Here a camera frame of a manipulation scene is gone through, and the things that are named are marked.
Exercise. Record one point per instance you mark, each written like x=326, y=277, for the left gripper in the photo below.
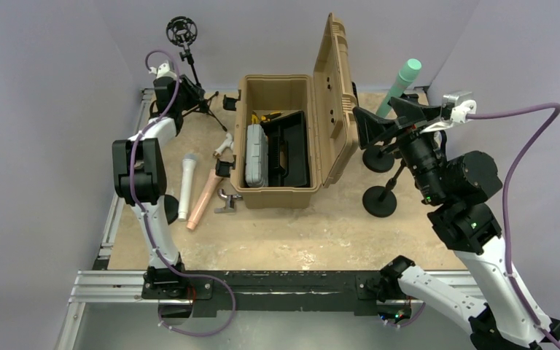
x=192, y=92

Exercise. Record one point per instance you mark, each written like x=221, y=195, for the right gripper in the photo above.
x=369, y=127

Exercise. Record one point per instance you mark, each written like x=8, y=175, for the white microphone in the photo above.
x=189, y=163

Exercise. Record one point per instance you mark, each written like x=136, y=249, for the pink microphone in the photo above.
x=208, y=191

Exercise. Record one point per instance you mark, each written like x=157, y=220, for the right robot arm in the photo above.
x=506, y=316

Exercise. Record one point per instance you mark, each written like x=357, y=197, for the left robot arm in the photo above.
x=140, y=180

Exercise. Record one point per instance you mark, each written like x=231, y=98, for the round base stand rear right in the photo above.
x=377, y=160

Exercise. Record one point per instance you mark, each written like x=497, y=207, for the round base stand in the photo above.
x=171, y=210
x=377, y=160
x=380, y=201

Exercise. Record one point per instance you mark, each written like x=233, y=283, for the green microphone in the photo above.
x=404, y=79

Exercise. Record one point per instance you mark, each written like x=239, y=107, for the black tripod mic stand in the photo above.
x=182, y=31

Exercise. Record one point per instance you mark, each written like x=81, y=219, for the round base stand front right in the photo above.
x=380, y=201

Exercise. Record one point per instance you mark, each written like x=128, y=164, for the round base stand left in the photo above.
x=171, y=210

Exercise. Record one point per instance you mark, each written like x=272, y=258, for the black toolbox latch rear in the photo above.
x=229, y=103

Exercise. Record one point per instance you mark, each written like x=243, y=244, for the black toolbox latch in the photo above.
x=223, y=168
x=229, y=103

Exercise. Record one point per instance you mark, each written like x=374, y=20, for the white pipe fitting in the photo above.
x=228, y=143

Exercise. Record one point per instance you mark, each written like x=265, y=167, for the tan plastic toolbox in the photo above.
x=327, y=97

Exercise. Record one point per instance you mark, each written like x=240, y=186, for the yellow pliers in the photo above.
x=264, y=118

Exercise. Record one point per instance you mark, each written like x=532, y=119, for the black toolbox latch front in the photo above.
x=223, y=168

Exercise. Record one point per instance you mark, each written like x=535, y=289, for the black tool tray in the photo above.
x=288, y=164

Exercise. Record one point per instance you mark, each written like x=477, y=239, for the grey plastic case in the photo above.
x=256, y=160

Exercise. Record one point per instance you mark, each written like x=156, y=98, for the silver metal bracket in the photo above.
x=229, y=202

